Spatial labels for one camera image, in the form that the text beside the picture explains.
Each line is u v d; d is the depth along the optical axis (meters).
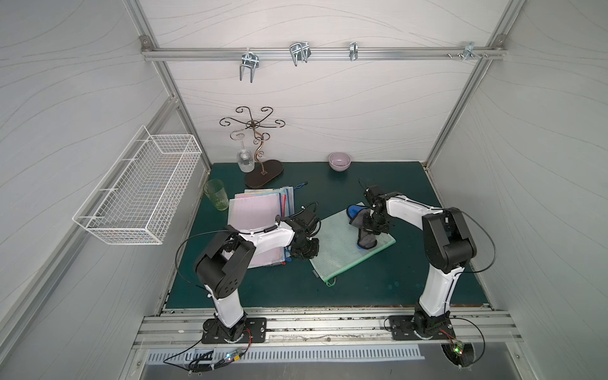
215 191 0.95
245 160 0.93
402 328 0.73
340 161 1.19
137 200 0.69
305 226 0.73
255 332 0.73
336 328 0.75
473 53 0.76
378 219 0.81
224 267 0.46
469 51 0.77
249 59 0.78
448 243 0.51
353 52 0.78
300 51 0.77
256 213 1.01
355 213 1.00
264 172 1.15
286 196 1.08
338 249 0.93
